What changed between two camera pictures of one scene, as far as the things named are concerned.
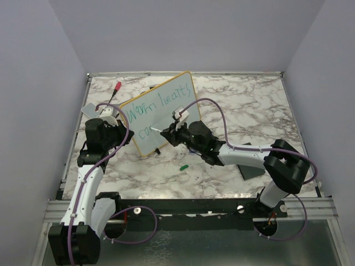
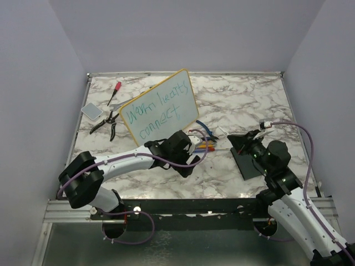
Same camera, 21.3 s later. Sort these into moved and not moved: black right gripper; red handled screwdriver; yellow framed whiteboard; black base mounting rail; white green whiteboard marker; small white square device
Moved: black right gripper; white green whiteboard marker
Not moved: yellow framed whiteboard; small white square device; black base mounting rail; red handled screwdriver
